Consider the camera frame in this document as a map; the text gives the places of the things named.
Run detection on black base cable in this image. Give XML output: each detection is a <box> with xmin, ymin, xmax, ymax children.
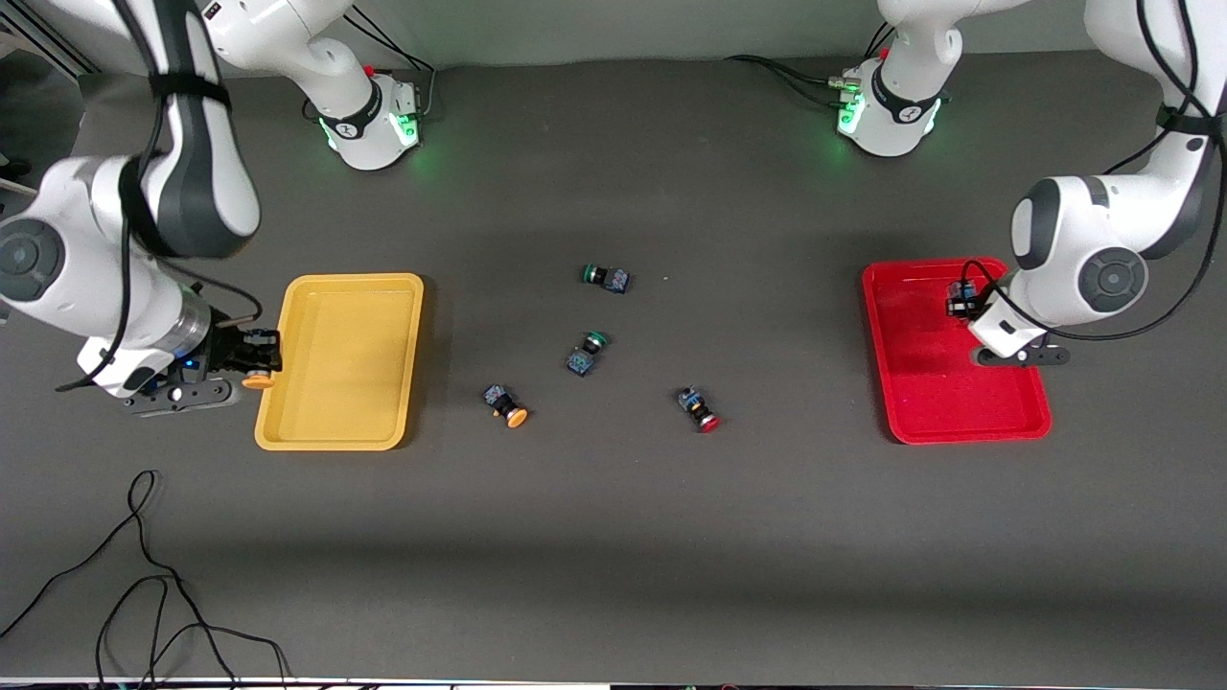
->
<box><xmin>724</xmin><ymin>21</ymin><xmax>897</xmax><ymax>108</ymax></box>
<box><xmin>340</xmin><ymin>5</ymin><xmax>437</xmax><ymax>121</ymax></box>

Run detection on yellow plastic tray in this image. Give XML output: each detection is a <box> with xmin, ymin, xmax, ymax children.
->
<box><xmin>254</xmin><ymin>273</ymin><xmax>426</xmax><ymax>451</ymax></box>

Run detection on black loose cable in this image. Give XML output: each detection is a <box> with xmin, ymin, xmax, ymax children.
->
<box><xmin>94</xmin><ymin>575</ymin><xmax>290</xmax><ymax>690</ymax></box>
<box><xmin>0</xmin><ymin>470</ymin><xmax>241</xmax><ymax>690</ymax></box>

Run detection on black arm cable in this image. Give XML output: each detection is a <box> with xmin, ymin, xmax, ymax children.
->
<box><xmin>961</xmin><ymin>0</ymin><xmax>1227</xmax><ymax>343</ymax></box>
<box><xmin>56</xmin><ymin>0</ymin><xmax>265</xmax><ymax>394</ymax></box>

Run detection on grey metal rail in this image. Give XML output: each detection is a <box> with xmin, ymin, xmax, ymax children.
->
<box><xmin>0</xmin><ymin>14</ymin><xmax>97</xmax><ymax>78</ymax></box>

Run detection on red plastic tray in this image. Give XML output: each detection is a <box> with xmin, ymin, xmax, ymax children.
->
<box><xmin>861</xmin><ymin>256</ymin><xmax>1053</xmax><ymax>446</ymax></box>

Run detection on dark grey table mat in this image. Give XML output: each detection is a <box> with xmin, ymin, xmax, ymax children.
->
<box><xmin>0</xmin><ymin>43</ymin><xmax>1227</xmax><ymax>686</ymax></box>

